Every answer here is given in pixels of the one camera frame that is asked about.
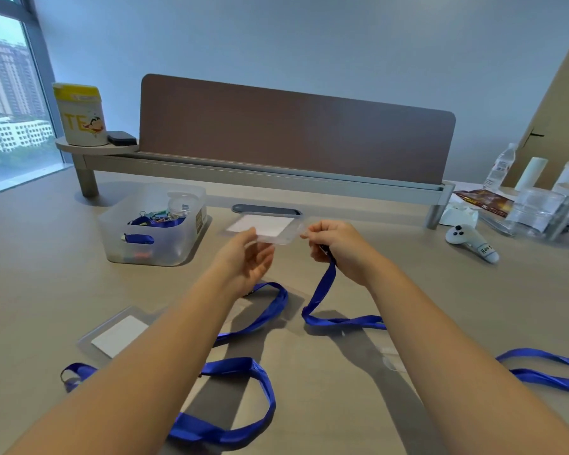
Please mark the person's left hand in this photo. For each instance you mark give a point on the person's left hand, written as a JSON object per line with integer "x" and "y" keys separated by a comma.
{"x": 244, "y": 267}

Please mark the person's right hand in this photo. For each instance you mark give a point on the person's right hand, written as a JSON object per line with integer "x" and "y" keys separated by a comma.
{"x": 346, "y": 251}

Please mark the clear card holder white insert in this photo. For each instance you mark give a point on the clear card holder white insert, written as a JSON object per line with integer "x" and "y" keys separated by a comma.
{"x": 118, "y": 335}
{"x": 261, "y": 226}

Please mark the person's left forearm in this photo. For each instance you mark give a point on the person's left forearm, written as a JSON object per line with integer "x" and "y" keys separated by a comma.
{"x": 123, "y": 383}

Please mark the person's right forearm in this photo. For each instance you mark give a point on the person's right forearm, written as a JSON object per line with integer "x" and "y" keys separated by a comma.
{"x": 455, "y": 374}

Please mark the translucent plastic storage bin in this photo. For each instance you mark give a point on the translucent plastic storage bin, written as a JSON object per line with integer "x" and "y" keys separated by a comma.
{"x": 170, "y": 246}

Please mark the clear plastic ball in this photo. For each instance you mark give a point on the clear plastic ball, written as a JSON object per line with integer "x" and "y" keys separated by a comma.
{"x": 181, "y": 203}

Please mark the grey metal desk shelf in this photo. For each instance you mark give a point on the grey metal desk shelf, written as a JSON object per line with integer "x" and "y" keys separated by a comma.
{"x": 265, "y": 177}
{"x": 560, "y": 217}

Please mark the pile of colourful binder clips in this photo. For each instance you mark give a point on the pile of colourful binder clips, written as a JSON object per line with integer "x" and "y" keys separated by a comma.
{"x": 159, "y": 216}

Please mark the white handheld controller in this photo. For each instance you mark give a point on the white handheld controller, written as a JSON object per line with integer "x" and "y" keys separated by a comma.
{"x": 460, "y": 235}

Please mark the white paper box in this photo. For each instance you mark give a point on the white paper box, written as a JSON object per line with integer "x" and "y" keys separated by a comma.
{"x": 457, "y": 214}

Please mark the brown desk divider panel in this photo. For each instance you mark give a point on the brown desk divider panel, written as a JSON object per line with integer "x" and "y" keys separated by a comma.
{"x": 289, "y": 132}

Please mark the dark red snack bag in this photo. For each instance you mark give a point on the dark red snack bag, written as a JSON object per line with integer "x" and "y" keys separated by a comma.
{"x": 486, "y": 201}

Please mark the clear plastic water bottle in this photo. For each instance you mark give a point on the clear plastic water bottle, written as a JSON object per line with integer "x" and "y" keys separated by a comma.
{"x": 500, "y": 170}

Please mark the small black case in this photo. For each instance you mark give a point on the small black case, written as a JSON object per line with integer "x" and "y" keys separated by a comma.
{"x": 122, "y": 138}

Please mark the clear plastic bag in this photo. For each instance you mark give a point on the clear plastic bag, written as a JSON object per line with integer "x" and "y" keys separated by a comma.
{"x": 533, "y": 210}

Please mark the white paper roll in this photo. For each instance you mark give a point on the white paper roll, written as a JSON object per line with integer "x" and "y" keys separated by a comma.
{"x": 531, "y": 174}

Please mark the white canister with yellow lid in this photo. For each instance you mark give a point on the white canister with yellow lid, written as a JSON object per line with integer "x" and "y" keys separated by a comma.
{"x": 80, "y": 118}

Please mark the tan wooden door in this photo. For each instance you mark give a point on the tan wooden door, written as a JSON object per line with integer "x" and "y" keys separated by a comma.
{"x": 564, "y": 113}

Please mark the window with grey frame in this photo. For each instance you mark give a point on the window with grey frame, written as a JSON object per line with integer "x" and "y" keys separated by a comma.
{"x": 9, "y": 89}

